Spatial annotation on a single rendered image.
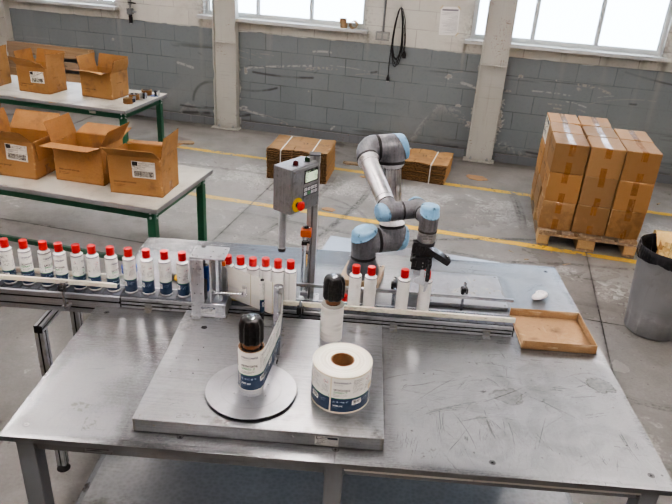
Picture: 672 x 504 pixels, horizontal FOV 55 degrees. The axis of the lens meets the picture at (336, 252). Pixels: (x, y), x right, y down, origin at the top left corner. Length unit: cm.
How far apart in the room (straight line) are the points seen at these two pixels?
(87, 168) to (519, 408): 305
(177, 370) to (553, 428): 131
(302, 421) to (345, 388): 17
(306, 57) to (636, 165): 411
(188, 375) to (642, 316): 323
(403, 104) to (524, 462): 614
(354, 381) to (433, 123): 604
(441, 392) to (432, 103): 577
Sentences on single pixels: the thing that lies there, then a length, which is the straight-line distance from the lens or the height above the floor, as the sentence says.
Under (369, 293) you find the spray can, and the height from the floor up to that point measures 97.
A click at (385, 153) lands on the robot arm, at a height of 145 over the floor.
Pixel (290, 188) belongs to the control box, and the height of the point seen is 140.
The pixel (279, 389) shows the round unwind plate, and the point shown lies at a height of 89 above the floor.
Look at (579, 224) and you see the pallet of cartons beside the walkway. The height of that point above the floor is 22.
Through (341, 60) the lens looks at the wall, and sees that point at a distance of 798.
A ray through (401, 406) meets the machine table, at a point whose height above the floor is 83.
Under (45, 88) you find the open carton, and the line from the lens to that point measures 689.
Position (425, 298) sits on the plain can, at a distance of 269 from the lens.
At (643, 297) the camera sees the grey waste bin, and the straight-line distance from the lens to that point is 469.
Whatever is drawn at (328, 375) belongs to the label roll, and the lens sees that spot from 211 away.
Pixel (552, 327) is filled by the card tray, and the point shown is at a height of 83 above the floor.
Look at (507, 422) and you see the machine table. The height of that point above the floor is 83.
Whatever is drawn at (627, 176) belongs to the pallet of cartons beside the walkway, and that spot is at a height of 68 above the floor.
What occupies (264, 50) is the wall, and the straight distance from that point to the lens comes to 825.
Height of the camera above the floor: 228
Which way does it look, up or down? 26 degrees down
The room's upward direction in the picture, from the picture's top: 4 degrees clockwise
